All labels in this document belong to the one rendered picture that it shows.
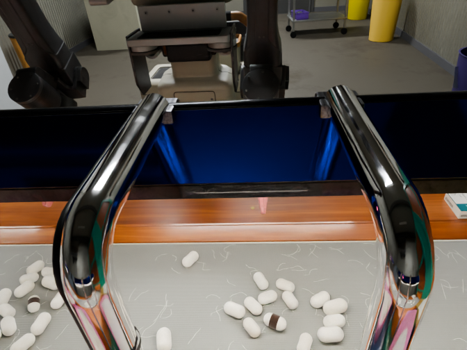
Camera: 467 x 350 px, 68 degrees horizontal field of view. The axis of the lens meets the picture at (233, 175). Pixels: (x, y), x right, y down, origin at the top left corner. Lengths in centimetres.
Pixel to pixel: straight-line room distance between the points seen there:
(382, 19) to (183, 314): 484
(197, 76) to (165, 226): 50
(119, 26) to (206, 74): 458
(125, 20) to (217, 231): 500
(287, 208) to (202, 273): 22
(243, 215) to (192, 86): 47
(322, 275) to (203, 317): 21
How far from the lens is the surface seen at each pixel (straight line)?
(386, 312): 19
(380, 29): 519
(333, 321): 56
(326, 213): 71
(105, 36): 570
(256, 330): 55
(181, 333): 57
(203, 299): 60
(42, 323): 64
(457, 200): 79
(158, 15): 98
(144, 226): 72
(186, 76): 106
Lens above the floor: 122
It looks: 34 degrees down
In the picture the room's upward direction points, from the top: 4 degrees counter-clockwise
